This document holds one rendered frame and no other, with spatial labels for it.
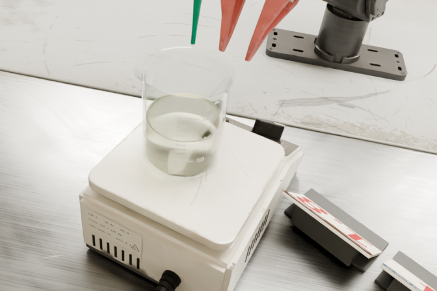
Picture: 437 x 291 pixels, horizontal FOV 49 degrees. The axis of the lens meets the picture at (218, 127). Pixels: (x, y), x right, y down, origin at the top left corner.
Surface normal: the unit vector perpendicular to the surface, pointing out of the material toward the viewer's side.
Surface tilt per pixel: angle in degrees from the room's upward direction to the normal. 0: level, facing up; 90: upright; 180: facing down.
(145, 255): 90
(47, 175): 0
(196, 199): 0
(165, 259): 90
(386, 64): 0
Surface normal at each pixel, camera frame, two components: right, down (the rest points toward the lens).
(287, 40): 0.12, -0.76
